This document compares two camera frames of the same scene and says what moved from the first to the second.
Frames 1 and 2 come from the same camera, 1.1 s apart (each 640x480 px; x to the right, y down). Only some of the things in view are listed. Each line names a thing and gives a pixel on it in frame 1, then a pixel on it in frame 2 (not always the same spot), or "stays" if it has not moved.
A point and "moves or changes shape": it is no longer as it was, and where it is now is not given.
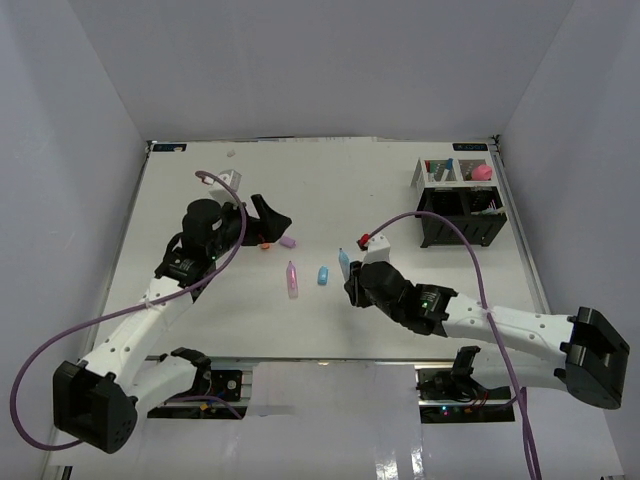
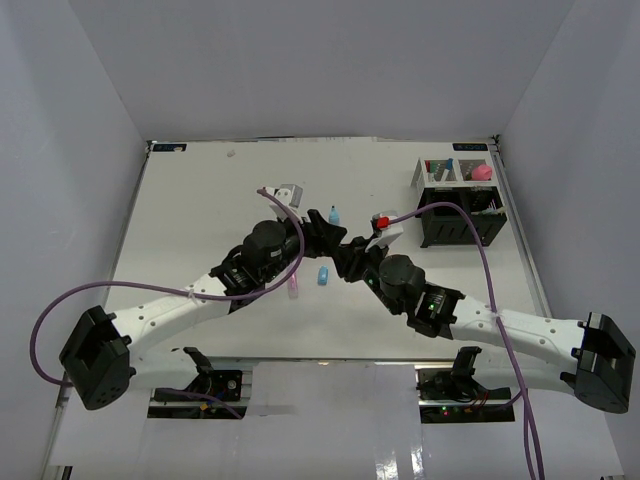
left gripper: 268,228 -> 322,239
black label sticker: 469,146 stays
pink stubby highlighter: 291,281 stays
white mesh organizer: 454,173 stays
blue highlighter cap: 323,275 stays
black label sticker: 168,147 stays
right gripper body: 360,297 -> 361,260
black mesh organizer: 478,211 stays
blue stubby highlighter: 345,263 moves or changes shape
